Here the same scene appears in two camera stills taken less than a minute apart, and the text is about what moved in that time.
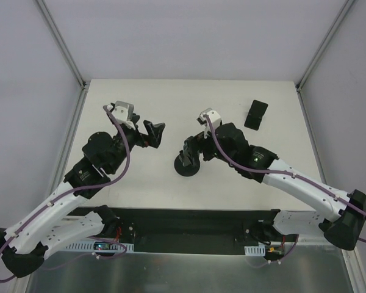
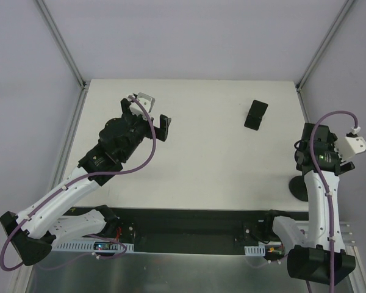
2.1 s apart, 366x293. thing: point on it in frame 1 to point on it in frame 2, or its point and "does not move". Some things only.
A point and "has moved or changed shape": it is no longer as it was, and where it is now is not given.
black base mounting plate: [197, 231] does not move
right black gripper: [196, 146] to [345, 166]
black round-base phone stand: [185, 171] has moved or changed shape
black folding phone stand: [255, 115] does not move
